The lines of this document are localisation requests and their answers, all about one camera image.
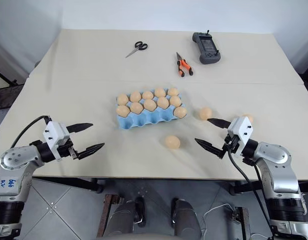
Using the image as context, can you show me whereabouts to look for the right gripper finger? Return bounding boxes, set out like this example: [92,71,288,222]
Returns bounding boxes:
[194,137,225,160]
[207,117,232,129]

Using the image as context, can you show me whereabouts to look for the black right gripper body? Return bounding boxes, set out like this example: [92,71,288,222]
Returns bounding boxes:
[222,133,241,156]

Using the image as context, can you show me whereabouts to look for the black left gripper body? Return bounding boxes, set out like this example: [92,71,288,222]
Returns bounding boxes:
[57,139,79,159]

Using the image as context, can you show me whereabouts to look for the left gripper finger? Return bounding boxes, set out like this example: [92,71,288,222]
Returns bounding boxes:
[77,142,105,160]
[66,122,94,134]

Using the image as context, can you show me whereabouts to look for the blue egg carton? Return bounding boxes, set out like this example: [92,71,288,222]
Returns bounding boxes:
[116,90,188,131]

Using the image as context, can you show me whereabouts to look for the rusty metal bar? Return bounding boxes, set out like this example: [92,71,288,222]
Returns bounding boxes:
[96,193,120,239]
[233,205,252,240]

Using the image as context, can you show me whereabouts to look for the orange black pliers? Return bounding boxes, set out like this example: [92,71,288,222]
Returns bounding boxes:
[176,51,194,78]

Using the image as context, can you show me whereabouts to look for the grey handheld controller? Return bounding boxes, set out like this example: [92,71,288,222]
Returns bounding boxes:
[192,30,223,66]

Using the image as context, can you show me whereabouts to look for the dark grey rounded shell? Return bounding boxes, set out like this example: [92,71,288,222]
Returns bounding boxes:
[171,198,204,240]
[108,199,139,240]

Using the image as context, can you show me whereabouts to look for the black metal stand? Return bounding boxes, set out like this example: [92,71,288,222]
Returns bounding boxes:
[0,63,28,111]

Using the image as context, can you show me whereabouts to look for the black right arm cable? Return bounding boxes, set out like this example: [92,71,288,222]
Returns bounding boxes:
[227,146,275,240]

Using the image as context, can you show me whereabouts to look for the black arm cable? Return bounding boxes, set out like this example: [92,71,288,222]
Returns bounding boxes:
[227,146,275,240]
[9,114,53,151]

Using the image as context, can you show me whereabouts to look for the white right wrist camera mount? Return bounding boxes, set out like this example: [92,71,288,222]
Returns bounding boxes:
[227,115,254,154]

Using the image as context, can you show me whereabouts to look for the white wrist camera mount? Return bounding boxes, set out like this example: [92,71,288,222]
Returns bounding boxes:
[227,115,254,154]
[42,121,70,162]

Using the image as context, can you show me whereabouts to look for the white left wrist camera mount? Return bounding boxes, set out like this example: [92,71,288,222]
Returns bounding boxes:
[42,121,70,162]

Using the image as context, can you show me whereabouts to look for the black table frame bar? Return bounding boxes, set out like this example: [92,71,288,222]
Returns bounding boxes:
[31,176,104,194]
[228,179,308,197]

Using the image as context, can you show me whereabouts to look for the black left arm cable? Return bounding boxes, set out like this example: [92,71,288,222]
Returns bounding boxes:
[9,114,53,151]

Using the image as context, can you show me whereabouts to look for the white floor cable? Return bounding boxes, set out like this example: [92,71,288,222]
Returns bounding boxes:
[203,201,236,240]

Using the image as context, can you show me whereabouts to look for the black handled scissors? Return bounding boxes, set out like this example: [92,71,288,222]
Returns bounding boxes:
[125,40,149,59]

